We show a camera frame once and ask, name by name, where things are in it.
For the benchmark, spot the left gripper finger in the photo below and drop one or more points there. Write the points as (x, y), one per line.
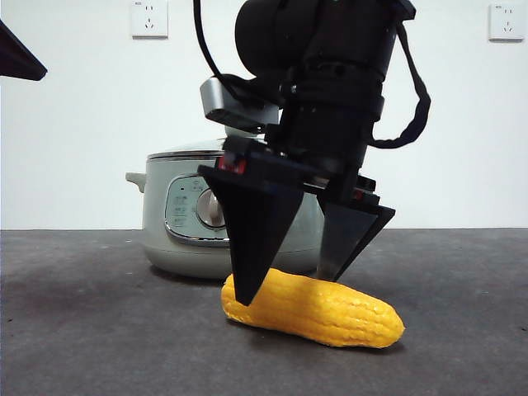
(16, 62)

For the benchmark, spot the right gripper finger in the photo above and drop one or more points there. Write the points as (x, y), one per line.
(346, 235)
(251, 231)

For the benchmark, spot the yellow corn cob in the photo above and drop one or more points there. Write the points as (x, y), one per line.
(330, 313)

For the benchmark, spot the glass lid with green knob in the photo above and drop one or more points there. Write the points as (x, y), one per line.
(185, 150)

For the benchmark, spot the pale green electric cooking pot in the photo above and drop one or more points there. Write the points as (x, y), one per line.
(156, 231)

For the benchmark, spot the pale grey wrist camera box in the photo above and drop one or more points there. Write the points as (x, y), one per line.
(218, 99)

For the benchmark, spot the white wall socket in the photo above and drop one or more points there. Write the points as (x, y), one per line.
(506, 22)
(149, 18)

